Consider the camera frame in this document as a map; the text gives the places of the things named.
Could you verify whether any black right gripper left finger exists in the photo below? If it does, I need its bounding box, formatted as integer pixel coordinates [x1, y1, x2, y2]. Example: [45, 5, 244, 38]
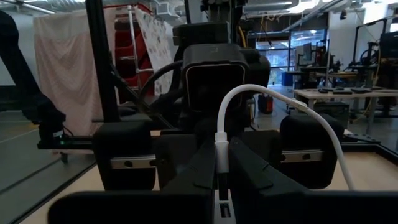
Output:
[48, 139, 218, 224]

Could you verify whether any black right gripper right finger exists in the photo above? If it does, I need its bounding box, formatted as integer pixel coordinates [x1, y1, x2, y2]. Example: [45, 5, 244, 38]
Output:
[229, 136, 398, 224]

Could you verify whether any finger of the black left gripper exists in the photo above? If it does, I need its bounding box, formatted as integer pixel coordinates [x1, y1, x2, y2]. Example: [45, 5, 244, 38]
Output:
[238, 130, 293, 184]
[157, 134, 215, 189]

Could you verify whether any white USB cable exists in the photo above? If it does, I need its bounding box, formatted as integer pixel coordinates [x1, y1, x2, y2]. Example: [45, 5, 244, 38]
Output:
[214, 83, 357, 191]

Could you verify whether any orange and black canister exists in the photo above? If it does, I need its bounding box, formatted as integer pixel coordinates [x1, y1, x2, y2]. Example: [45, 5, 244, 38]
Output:
[257, 94, 274, 114]

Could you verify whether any blue background container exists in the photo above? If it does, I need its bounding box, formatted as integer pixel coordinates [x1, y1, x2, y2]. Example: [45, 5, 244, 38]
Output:
[282, 72, 295, 87]

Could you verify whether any black box under table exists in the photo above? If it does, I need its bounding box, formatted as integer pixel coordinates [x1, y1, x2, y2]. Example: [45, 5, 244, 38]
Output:
[313, 101, 351, 128]

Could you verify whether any pale pink hanging cloth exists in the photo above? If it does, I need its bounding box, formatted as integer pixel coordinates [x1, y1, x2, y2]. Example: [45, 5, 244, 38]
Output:
[32, 9, 118, 138]

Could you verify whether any light wooden background table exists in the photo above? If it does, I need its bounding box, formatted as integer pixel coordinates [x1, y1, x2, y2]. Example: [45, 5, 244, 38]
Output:
[294, 88, 398, 125]

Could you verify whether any red stacked shelving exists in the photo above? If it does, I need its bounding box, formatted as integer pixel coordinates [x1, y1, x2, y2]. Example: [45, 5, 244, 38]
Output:
[104, 2, 156, 97]

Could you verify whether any white metal pipe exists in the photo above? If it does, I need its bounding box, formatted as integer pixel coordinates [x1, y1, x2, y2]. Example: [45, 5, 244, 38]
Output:
[126, 4, 155, 75]

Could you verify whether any white patterned sheet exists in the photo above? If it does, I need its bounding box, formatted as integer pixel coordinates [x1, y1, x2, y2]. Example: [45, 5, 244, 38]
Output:
[133, 6, 180, 96]

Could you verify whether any black background monitor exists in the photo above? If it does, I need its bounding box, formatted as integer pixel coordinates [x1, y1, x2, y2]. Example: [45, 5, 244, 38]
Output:
[379, 30, 398, 60]

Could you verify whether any black left wrist camera cable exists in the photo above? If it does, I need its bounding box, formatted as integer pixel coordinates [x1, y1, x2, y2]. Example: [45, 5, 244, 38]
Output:
[138, 60, 184, 110]

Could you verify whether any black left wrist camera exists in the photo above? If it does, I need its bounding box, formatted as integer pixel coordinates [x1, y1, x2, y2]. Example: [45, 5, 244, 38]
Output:
[182, 43, 249, 113]

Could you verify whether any black aluminium table frame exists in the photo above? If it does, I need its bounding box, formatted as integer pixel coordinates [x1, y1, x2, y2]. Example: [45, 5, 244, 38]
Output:
[37, 133, 398, 165]

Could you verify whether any black upright frame post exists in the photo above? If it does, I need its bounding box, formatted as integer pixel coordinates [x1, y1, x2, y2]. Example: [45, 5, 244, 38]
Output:
[85, 0, 121, 123]

